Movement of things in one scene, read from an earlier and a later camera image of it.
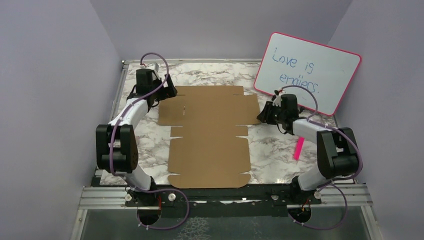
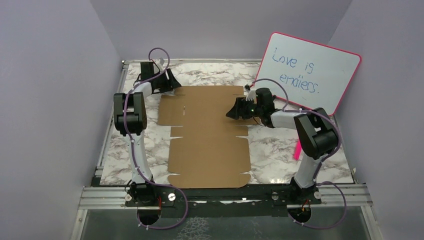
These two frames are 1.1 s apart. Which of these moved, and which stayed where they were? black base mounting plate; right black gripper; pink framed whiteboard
Moved: right black gripper
Stayed: black base mounting plate; pink framed whiteboard
